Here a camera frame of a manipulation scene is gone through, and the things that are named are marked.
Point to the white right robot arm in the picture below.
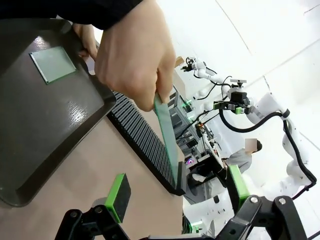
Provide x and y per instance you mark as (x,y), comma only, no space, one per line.
(270,102)

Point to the small cardboard box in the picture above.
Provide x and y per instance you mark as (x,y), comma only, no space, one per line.
(179,62)

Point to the seated person in grey sweater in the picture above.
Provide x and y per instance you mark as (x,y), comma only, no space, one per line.
(240,160)

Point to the person's left hand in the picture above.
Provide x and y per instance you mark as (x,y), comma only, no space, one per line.
(86,37)

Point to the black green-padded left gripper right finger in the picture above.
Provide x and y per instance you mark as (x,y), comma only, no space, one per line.
(238,190)

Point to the person's black-sleeved right forearm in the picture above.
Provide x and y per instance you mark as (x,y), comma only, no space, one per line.
(75,10)

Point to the black slotted PCB rack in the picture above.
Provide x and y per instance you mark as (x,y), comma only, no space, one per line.
(140,130)

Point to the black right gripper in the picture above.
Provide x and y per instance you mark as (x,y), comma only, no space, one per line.
(240,98)

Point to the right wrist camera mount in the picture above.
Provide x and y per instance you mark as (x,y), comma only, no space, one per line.
(238,82)

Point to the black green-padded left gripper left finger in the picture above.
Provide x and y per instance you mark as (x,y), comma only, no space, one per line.
(117,197)

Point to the green rectangular circuit board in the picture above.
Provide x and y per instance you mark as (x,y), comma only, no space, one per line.
(167,130)
(52,65)

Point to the dark brown plastic tray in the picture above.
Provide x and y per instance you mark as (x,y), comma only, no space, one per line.
(50,117)

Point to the person's right hand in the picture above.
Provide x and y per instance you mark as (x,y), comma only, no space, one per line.
(135,60)

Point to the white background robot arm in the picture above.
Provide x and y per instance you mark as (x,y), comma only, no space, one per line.
(200,66)

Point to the electronics equipment shelf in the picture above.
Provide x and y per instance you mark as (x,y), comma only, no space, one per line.
(182,120)

